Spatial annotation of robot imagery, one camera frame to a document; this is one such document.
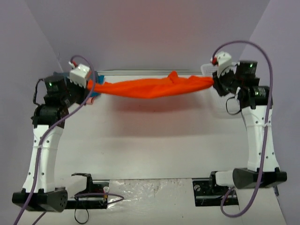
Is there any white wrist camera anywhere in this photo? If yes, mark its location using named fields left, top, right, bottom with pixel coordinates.
left=69, top=64, right=91, bottom=88
left=210, top=52, right=233, bottom=78

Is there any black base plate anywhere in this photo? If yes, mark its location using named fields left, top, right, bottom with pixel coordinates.
left=192, top=178, right=230, bottom=207
left=65, top=180, right=109, bottom=210

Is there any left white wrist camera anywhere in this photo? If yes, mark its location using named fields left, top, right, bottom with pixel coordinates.
left=69, top=64, right=91, bottom=88

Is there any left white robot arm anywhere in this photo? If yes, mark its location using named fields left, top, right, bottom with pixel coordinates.
left=12, top=75, right=91, bottom=212

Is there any folded blue t shirt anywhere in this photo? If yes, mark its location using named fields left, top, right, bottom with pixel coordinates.
left=90, top=74, right=105, bottom=98

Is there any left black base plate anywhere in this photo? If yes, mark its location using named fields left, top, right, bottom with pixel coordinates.
left=65, top=180, right=109, bottom=210

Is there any orange t shirt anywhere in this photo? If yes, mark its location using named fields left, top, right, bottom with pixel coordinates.
left=87, top=71, right=214, bottom=99

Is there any white foam board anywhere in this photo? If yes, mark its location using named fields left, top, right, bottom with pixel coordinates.
left=20, top=179, right=285, bottom=225

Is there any folded pink t shirt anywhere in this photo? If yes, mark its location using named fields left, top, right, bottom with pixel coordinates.
left=86, top=97, right=95, bottom=105

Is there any folded grey t shirt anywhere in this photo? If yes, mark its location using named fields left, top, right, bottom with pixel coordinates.
left=53, top=72, right=69, bottom=78

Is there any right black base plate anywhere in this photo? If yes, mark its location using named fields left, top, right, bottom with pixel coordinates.
left=192, top=178, right=230, bottom=207

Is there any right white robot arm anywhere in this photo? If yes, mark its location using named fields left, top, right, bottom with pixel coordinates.
left=212, top=60, right=287, bottom=189

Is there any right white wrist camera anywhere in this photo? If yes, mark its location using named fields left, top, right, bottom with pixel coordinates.
left=210, top=52, right=233, bottom=78

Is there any white plastic basket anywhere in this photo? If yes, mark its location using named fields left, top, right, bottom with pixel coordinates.
left=201, top=63, right=240, bottom=119

